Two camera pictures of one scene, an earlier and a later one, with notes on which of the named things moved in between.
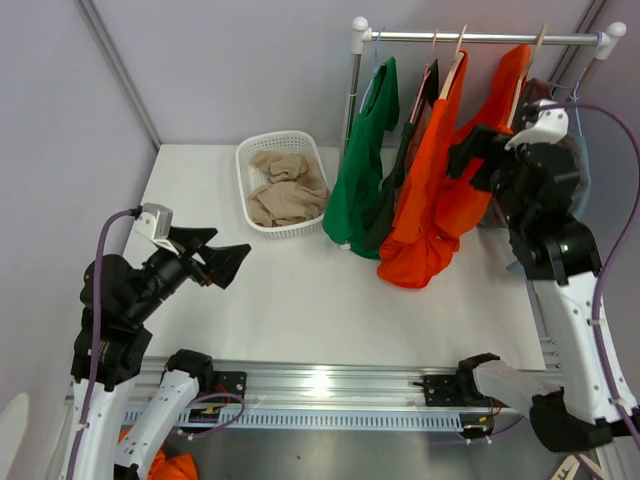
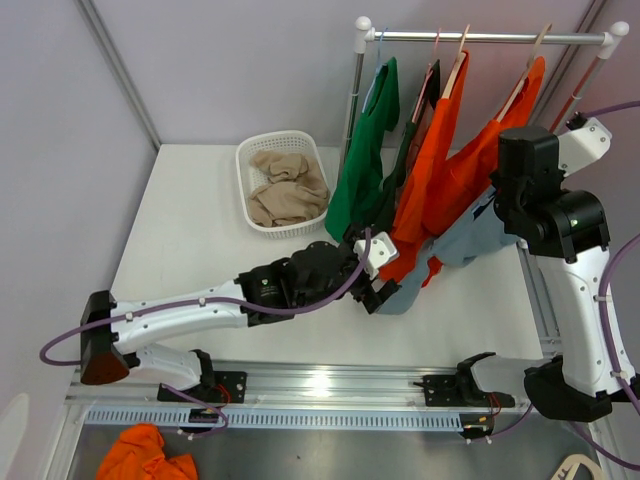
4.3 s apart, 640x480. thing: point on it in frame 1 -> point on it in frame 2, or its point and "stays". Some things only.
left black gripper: x=221 y=261 -> x=373 y=300
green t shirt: x=354 y=189 stays
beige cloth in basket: x=296 y=189 stays
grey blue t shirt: x=542 y=89 -> x=480 y=233
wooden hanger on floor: x=570 y=464 stays
